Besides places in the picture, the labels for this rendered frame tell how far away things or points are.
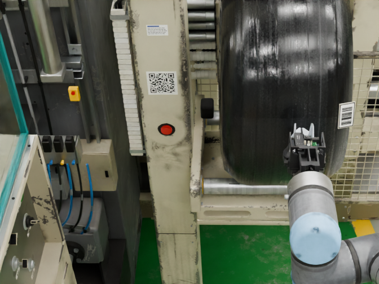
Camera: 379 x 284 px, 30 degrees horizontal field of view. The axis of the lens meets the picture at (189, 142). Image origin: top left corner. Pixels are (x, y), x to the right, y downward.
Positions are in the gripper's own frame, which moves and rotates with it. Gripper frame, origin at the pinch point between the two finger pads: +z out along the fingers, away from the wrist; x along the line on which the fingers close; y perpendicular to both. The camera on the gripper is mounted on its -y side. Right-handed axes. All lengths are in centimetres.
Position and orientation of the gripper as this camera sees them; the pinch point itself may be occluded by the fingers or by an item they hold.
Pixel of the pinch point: (301, 134)
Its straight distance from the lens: 160.4
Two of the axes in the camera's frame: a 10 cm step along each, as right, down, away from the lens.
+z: 0.5, -6.1, 7.9
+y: -0.4, -7.9, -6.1
